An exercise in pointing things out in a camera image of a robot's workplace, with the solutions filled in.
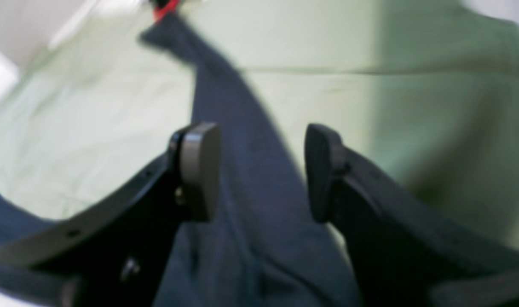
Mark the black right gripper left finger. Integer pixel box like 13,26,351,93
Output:
0,123,221,307

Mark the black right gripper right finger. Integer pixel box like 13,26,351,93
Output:
304,124,519,307

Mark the bottom red black clamp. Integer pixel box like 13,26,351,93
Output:
149,0,180,22

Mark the dark navy T-shirt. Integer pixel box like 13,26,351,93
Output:
0,13,362,307

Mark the green table cloth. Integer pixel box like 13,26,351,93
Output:
0,0,519,249

